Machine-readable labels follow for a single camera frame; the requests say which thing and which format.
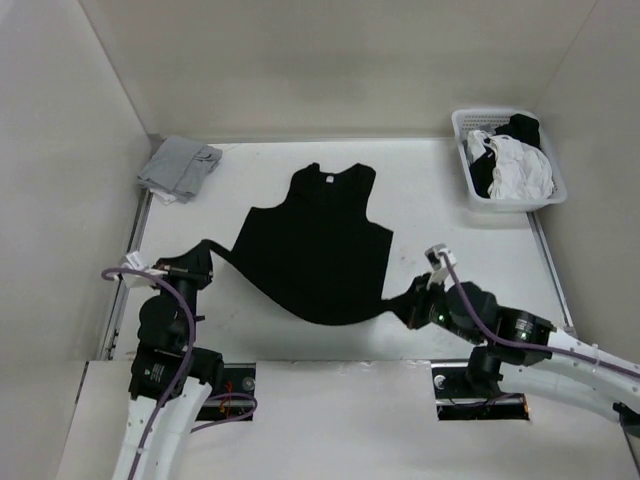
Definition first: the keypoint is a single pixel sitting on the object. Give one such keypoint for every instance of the folded grey tank top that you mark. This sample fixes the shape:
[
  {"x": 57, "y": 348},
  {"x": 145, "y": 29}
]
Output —
[{"x": 179, "y": 168}]

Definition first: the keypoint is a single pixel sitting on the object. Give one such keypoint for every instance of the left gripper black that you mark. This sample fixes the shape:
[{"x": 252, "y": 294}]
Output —
[{"x": 169, "y": 272}]

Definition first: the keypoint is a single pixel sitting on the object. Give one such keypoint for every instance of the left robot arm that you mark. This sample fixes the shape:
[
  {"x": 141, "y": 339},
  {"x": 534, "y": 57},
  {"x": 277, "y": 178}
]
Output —
[{"x": 171, "y": 378}]

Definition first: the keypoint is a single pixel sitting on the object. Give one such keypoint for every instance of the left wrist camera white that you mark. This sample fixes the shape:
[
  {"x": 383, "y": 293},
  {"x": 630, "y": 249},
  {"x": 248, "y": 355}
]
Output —
[{"x": 133, "y": 261}]

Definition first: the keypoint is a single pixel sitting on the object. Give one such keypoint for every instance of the black tank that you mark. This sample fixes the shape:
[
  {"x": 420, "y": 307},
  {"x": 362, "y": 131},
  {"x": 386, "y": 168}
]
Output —
[
  {"x": 527, "y": 130},
  {"x": 317, "y": 254}
]

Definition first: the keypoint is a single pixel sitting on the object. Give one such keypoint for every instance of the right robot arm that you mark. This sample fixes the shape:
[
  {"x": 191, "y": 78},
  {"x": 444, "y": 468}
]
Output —
[{"x": 514, "y": 354}]

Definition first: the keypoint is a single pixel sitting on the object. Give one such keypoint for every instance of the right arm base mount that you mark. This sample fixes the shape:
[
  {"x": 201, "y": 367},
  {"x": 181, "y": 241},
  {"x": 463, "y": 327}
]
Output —
[{"x": 457, "y": 400}]

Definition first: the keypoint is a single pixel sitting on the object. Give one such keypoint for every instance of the white tank top in basket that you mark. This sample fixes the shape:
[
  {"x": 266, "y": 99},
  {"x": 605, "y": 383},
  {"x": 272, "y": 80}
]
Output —
[{"x": 520, "y": 167}]

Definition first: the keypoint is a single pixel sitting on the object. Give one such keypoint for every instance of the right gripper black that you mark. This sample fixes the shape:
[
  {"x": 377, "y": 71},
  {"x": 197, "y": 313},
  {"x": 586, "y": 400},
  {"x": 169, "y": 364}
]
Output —
[{"x": 413, "y": 309}]

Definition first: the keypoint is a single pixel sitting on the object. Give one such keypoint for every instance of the folded white tank top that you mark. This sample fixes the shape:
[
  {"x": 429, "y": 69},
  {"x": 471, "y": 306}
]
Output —
[{"x": 164, "y": 197}]

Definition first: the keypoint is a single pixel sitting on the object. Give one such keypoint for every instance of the black tank top in basket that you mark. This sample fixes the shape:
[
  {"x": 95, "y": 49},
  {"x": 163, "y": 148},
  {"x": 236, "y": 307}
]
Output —
[{"x": 527, "y": 130}]

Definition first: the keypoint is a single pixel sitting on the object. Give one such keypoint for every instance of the white plastic laundry basket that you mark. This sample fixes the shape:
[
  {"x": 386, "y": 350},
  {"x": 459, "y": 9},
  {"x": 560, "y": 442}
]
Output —
[{"x": 507, "y": 161}]

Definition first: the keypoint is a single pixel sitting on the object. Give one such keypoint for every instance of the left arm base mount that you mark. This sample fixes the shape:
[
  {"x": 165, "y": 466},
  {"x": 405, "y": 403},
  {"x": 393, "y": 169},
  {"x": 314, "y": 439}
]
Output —
[{"x": 233, "y": 396}]

